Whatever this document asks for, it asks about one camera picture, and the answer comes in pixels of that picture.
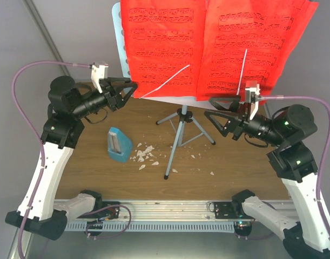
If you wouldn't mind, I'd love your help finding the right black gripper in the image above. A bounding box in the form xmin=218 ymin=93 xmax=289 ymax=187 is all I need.
xmin=203 ymin=95 xmax=284 ymax=147

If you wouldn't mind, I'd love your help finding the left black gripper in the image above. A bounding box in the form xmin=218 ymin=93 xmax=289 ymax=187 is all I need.
xmin=73 ymin=77 xmax=138 ymax=118

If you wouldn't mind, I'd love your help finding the light blue music stand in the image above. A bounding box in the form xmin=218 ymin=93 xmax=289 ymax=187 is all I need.
xmin=112 ymin=2 xmax=216 ymax=180

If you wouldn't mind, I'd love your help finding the blue metronome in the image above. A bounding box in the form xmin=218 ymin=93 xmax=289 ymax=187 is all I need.
xmin=107 ymin=127 xmax=133 ymax=163

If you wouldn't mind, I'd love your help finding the red sheet music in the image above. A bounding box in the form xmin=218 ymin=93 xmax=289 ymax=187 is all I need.
xmin=196 ymin=0 xmax=319 ymax=101
xmin=120 ymin=1 xmax=206 ymax=98

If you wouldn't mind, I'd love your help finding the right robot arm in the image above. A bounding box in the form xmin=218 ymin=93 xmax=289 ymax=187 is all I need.
xmin=205 ymin=96 xmax=330 ymax=258

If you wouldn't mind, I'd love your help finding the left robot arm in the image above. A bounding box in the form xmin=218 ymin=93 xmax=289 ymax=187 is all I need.
xmin=5 ymin=76 xmax=138 ymax=240

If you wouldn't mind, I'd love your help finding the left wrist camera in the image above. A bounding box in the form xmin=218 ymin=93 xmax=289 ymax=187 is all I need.
xmin=91 ymin=63 xmax=109 ymax=93

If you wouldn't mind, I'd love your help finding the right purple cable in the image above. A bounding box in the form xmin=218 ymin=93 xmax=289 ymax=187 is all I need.
xmin=258 ymin=94 xmax=330 ymax=243

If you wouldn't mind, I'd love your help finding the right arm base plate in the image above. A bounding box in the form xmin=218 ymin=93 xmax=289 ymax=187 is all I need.
xmin=213 ymin=201 xmax=247 ymax=219

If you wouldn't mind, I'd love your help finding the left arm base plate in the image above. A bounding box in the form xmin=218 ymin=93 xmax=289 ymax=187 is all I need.
xmin=79 ymin=201 xmax=120 ymax=233

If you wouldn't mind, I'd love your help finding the aluminium front rail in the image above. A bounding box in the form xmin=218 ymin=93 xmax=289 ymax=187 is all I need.
xmin=52 ymin=199 xmax=298 ymax=222

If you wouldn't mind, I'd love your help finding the grey slotted cable duct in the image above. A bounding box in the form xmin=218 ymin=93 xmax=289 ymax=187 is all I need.
xmin=64 ymin=221 xmax=235 ymax=233

